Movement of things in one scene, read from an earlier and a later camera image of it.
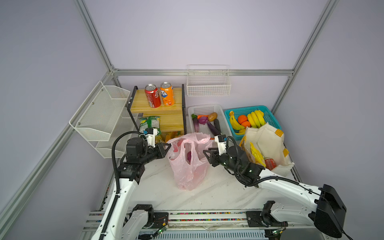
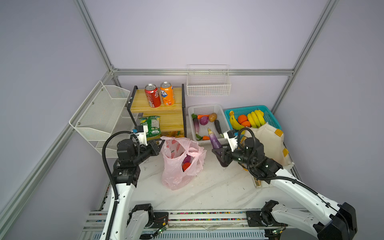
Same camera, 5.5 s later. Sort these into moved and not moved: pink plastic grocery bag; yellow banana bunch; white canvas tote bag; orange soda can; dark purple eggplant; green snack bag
Moved: dark purple eggplant; pink plastic grocery bag
Not moved: green snack bag; orange soda can; yellow banana bunch; white canvas tote bag
